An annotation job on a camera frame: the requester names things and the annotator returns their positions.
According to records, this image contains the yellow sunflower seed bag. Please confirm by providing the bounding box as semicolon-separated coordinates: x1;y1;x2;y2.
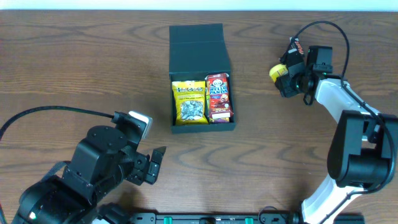
172;81;208;126

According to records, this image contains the red Hello Panda box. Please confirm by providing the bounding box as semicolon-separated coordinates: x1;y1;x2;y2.
205;73;233;121

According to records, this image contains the black gift box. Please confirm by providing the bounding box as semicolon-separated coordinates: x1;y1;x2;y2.
169;23;237;135

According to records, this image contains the green Pretz snack box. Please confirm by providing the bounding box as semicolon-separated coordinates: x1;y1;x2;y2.
205;87;230;124

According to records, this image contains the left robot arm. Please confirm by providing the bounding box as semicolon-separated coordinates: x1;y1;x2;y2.
13;126;166;223

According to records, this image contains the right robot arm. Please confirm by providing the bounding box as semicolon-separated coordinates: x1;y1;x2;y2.
269;46;397;223

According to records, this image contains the yellow M&M's tube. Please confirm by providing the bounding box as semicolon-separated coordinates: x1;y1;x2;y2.
269;63;289;83

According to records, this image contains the black Mars chocolate bar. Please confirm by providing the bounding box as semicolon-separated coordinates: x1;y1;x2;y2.
290;37;305;57

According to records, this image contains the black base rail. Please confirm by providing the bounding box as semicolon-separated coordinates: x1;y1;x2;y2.
93;212;365;224

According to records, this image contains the right black cable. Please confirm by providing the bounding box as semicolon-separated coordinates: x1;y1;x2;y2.
279;20;397;194

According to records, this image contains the black cable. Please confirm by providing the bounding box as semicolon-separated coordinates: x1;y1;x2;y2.
279;20;397;194
0;105;125;141

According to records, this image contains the left black cable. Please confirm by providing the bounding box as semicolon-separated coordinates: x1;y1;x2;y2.
0;105;125;141

